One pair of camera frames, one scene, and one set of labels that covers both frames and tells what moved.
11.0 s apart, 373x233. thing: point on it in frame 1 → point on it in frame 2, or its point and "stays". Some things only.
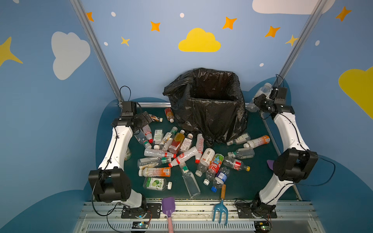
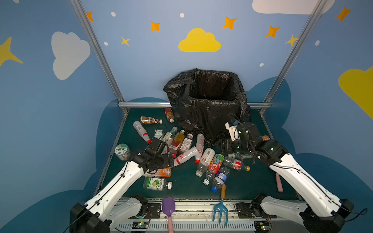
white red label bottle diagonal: (191, 153) stays
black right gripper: (261, 101) → (233, 144)
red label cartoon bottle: (215, 165) stays
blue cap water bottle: (221, 177) stays
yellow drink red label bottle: (175, 143) stays
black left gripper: (146, 118) → (162, 157)
